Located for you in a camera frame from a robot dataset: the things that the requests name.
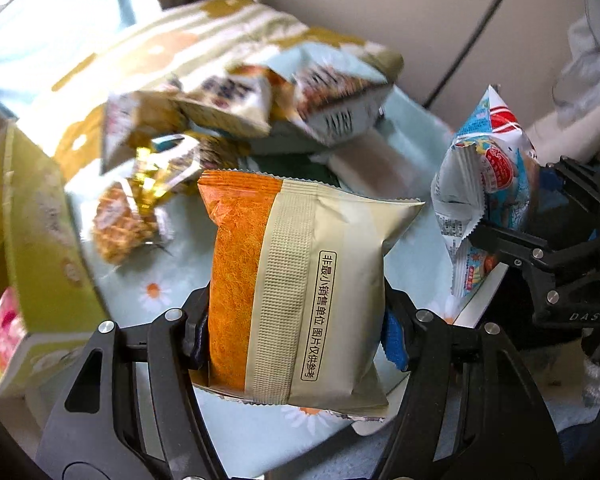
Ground pink snack packet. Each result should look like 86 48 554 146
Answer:
0 287 30 381

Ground beige wardrobe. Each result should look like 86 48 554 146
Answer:
252 0 600 133

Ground blue and white snack packet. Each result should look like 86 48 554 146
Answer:
430 84 541 298

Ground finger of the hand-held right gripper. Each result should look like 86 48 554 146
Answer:
467 222 600 281
539 156 600 241

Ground orange and beige snack packet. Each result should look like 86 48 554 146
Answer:
196 169 426 421

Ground green striped floral blanket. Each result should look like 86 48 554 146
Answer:
30 0 406 196

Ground white clothes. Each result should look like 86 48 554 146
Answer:
550 0 600 113

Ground light blue cloth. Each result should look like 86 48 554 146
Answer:
0 0 162 91

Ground small brown and white packet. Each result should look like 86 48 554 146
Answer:
150 132 205 196
289 42 395 147
179 62 275 138
102 91 187 176

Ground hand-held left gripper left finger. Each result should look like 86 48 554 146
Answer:
35 287 231 480

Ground yellow-green cardboard box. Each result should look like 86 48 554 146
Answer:
0 122 113 401

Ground dark green packet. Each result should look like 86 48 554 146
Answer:
240 152 342 192

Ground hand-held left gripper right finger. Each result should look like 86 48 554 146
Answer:
375 277 566 480

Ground gold waffle snack packet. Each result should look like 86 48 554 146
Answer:
91 146 181 266

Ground light blue daisy sheet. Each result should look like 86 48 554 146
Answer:
65 85 511 480

